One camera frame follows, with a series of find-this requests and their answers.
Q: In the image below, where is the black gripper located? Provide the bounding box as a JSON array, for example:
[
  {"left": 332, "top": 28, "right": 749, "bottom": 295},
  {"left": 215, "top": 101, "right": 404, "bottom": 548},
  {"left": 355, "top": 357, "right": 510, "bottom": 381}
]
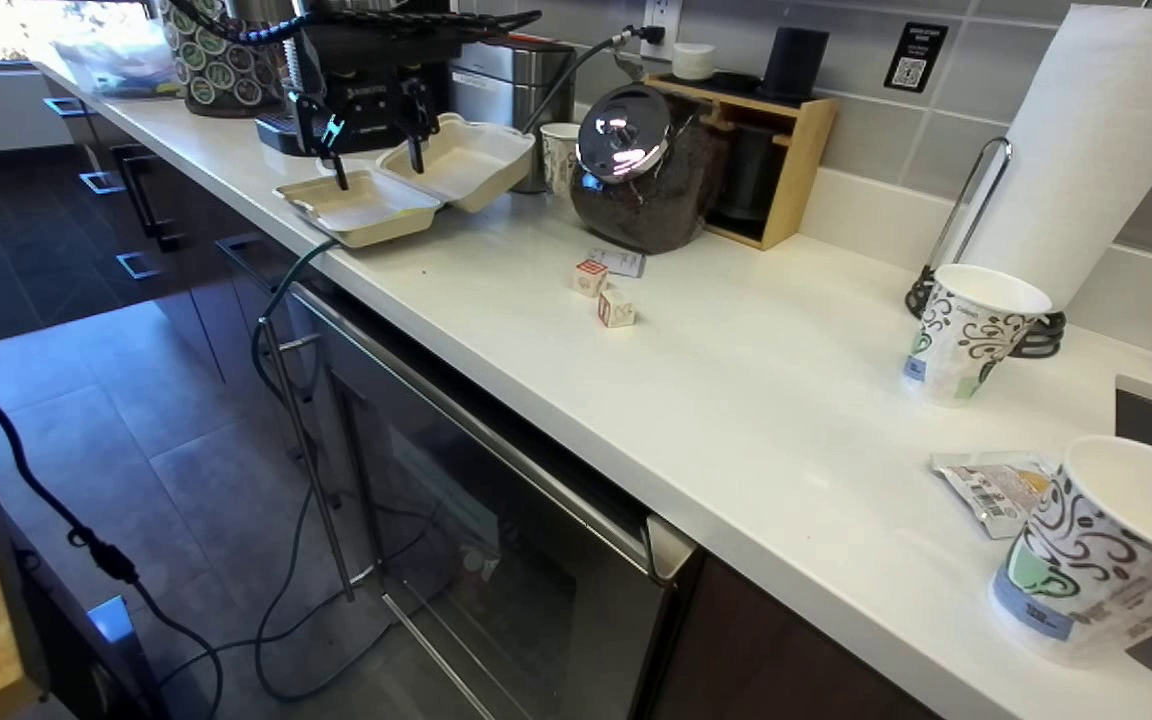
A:
[{"left": 282, "top": 7, "right": 542, "bottom": 195}]

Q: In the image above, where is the white styrofoam clamshell lunch pack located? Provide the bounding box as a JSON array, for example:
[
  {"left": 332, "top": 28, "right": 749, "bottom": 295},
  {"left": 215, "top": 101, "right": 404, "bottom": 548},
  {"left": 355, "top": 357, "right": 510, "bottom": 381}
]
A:
[{"left": 273, "top": 107, "right": 538, "bottom": 254}]

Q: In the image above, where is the small red white block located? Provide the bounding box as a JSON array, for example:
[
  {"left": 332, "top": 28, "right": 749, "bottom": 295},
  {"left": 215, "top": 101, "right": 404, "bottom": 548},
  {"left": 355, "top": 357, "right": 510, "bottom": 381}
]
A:
[
  {"left": 590, "top": 286, "right": 642, "bottom": 332},
  {"left": 572, "top": 254, "right": 616, "bottom": 301}
]

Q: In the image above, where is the Keurig coffee machine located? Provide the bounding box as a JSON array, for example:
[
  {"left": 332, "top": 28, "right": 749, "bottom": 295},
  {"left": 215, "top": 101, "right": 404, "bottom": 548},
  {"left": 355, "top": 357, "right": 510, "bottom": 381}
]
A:
[{"left": 250, "top": 22, "right": 458, "bottom": 158}]

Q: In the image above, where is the small paper sugar packet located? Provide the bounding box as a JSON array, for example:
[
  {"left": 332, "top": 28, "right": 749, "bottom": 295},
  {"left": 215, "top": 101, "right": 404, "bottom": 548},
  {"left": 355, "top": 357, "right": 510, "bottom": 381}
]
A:
[{"left": 586, "top": 243, "right": 650, "bottom": 283}]

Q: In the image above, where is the clear plastic bag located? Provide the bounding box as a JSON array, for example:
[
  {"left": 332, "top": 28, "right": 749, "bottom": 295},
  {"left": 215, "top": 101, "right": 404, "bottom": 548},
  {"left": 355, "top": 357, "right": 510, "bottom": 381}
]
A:
[{"left": 44, "top": 0, "right": 183, "bottom": 101}]

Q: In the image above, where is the small white container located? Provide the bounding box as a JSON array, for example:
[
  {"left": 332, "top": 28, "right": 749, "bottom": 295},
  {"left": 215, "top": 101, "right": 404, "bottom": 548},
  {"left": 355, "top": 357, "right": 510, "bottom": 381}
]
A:
[{"left": 662, "top": 40, "right": 718, "bottom": 84}]

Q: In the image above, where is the stainless undercounter dishwasher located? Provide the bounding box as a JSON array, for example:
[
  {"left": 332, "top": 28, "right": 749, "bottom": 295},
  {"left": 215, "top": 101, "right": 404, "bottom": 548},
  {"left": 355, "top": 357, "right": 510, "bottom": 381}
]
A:
[{"left": 282, "top": 275, "right": 705, "bottom": 720}]

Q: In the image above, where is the wooden countertop organizer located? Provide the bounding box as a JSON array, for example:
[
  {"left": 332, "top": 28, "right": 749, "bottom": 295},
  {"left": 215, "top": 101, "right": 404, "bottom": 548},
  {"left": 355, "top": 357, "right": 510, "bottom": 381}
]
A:
[{"left": 636, "top": 72, "right": 843, "bottom": 253}]

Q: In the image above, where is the black box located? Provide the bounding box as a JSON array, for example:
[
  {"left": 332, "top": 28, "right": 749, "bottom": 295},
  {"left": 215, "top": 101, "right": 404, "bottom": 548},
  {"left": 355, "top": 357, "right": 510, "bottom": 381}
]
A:
[{"left": 760, "top": 22, "right": 831, "bottom": 107}]

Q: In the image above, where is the black QR code sign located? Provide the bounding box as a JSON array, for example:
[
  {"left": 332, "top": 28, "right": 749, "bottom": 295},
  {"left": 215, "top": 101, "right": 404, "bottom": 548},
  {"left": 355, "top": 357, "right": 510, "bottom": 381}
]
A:
[{"left": 878, "top": 20, "right": 950, "bottom": 101}]

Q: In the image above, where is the patterned paper cup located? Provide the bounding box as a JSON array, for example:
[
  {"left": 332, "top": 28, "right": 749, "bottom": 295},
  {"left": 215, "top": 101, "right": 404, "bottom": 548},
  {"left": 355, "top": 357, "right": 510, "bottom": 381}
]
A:
[
  {"left": 898, "top": 261, "right": 1054, "bottom": 403},
  {"left": 990, "top": 435, "right": 1152, "bottom": 668}
]

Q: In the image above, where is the foil snack packet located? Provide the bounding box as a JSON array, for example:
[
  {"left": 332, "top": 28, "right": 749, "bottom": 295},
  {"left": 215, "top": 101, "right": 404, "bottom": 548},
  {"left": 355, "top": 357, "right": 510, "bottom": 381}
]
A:
[{"left": 924, "top": 451, "right": 1062, "bottom": 542}]

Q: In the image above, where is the white paper towel roll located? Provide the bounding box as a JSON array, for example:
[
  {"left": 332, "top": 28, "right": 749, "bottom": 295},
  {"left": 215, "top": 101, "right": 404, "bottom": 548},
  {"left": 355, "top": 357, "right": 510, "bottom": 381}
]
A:
[{"left": 955, "top": 5, "right": 1152, "bottom": 312}]

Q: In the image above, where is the black wire pod carousel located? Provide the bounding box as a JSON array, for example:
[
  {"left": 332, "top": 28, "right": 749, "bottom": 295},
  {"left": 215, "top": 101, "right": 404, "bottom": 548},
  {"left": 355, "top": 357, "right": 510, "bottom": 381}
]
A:
[{"left": 157, "top": 0, "right": 290, "bottom": 119}]

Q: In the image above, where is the grey arched cable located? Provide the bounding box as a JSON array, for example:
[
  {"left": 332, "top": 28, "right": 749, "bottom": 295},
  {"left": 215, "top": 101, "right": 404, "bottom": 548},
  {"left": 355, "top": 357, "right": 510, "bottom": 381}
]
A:
[{"left": 519, "top": 22, "right": 642, "bottom": 133}]

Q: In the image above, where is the dark blue cable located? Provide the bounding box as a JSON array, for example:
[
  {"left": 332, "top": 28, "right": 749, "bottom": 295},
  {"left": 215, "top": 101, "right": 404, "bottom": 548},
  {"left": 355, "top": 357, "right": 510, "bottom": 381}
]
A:
[{"left": 244, "top": 231, "right": 400, "bottom": 708}]

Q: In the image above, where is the white single wall outlet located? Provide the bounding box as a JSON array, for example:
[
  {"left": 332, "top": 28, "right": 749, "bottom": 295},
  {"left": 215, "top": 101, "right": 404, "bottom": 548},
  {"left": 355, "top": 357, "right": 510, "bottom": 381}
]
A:
[{"left": 636, "top": 0, "right": 683, "bottom": 49}]

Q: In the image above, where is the thick black cable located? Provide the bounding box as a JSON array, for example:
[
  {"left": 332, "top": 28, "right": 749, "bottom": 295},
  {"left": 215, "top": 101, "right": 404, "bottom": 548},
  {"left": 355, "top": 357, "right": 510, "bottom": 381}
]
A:
[{"left": 0, "top": 357, "right": 227, "bottom": 720}]

